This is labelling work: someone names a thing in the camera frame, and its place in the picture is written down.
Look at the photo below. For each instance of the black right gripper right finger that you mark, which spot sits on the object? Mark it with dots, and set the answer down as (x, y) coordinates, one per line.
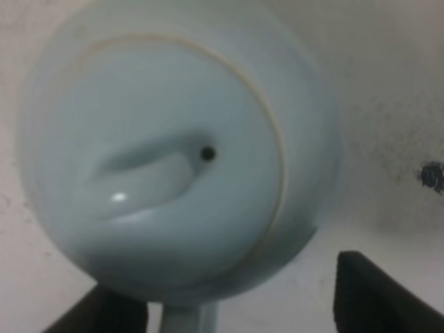
(366, 299)

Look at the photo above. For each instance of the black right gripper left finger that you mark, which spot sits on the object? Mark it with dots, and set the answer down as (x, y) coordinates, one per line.
(103, 310)

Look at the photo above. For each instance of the light blue porcelain teapot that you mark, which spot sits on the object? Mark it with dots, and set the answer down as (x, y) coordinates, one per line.
(178, 151)

